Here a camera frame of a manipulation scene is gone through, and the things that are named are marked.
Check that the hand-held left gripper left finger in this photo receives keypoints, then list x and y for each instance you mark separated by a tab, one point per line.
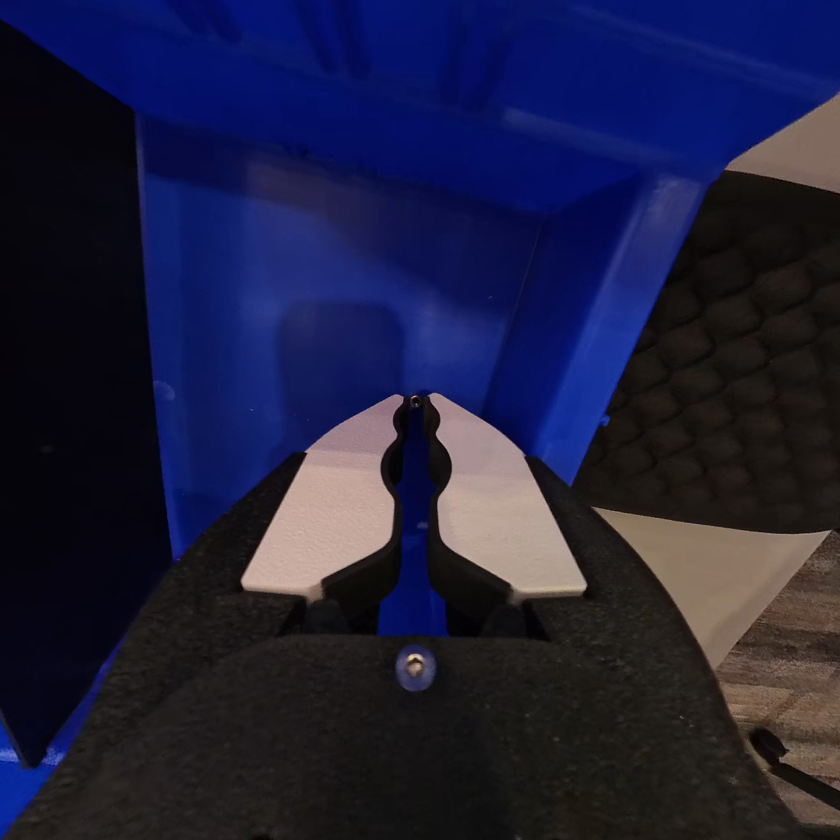
328	512

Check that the black egg-crate foam mat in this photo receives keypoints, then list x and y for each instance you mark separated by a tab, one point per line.
735	367

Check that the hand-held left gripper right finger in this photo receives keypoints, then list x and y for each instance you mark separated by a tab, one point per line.
505	518

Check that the blue plastic bin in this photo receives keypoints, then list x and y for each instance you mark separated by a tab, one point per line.
394	262

